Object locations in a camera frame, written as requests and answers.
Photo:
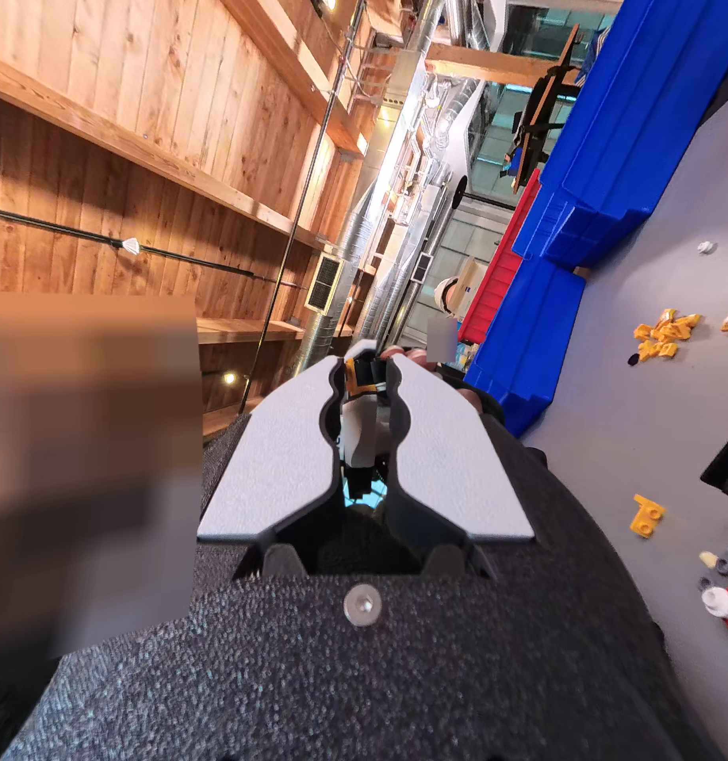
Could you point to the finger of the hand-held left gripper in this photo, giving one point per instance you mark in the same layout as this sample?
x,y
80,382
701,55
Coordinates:
x,y
359,431
364,346

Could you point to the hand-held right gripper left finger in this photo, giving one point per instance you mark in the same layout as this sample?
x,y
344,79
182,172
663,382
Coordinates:
x,y
269,464

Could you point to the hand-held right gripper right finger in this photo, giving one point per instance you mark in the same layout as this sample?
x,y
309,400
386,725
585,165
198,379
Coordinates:
x,y
459,469

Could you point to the black orange lego subassembly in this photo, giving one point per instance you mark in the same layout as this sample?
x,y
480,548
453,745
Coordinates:
x,y
364,374

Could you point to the orange lego pieces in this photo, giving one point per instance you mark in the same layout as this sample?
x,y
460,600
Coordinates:
x,y
664,333

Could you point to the small white lego piece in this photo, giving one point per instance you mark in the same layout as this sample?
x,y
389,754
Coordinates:
x,y
706,247

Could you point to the person's left hand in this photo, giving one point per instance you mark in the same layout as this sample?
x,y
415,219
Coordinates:
x,y
402,355

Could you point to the red storage bin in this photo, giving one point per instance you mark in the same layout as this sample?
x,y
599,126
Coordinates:
x,y
501,273

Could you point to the background standing desk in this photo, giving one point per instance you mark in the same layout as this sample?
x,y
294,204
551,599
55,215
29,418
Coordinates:
x,y
542,113

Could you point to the blue jacket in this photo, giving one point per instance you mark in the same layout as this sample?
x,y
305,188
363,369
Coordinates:
x,y
596,53

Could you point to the silver spiral air duct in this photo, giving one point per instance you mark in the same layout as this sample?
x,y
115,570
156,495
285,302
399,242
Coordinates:
x,y
322,339

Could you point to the white wall vent grille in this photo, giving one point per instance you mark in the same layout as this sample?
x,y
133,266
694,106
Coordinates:
x,y
323,282

